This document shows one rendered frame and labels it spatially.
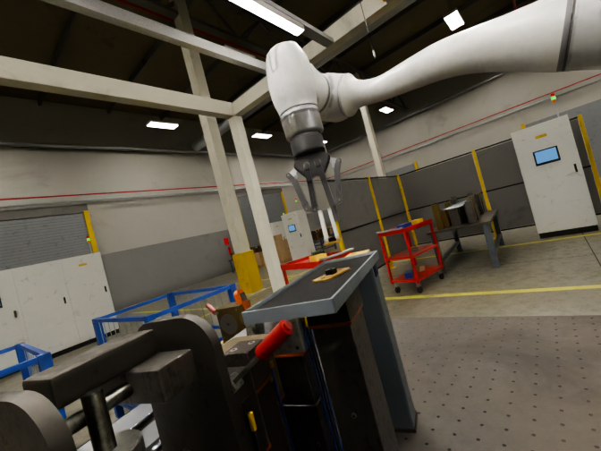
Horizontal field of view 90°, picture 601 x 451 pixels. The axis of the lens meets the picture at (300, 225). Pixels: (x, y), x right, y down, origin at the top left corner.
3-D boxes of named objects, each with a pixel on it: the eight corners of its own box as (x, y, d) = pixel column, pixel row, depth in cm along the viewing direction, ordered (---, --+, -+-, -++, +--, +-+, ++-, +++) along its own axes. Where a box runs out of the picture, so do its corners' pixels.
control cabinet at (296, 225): (293, 267, 1142) (276, 204, 1146) (301, 263, 1184) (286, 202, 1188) (309, 264, 1092) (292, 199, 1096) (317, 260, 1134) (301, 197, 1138)
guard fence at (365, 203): (415, 251, 777) (395, 175, 781) (420, 250, 768) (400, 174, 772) (349, 294, 513) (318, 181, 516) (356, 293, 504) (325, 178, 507)
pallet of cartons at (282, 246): (293, 259, 1458) (286, 232, 1460) (283, 263, 1393) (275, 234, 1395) (275, 262, 1529) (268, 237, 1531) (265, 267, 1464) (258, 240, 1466)
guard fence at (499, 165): (414, 251, 770) (393, 175, 774) (416, 251, 781) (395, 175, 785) (614, 220, 538) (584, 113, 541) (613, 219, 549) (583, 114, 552)
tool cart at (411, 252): (419, 278, 492) (404, 221, 494) (447, 277, 456) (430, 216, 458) (391, 295, 442) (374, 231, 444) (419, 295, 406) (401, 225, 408)
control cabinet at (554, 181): (539, 239, 547) (503, 109, 551) (539, 234, 588) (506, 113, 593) (600, 230, 496) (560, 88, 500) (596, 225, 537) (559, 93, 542)
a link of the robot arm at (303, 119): (284, 125, 74) (291, 148, 74) (275, 113, 65) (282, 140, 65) (320, 114, 72) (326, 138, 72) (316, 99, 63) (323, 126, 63)
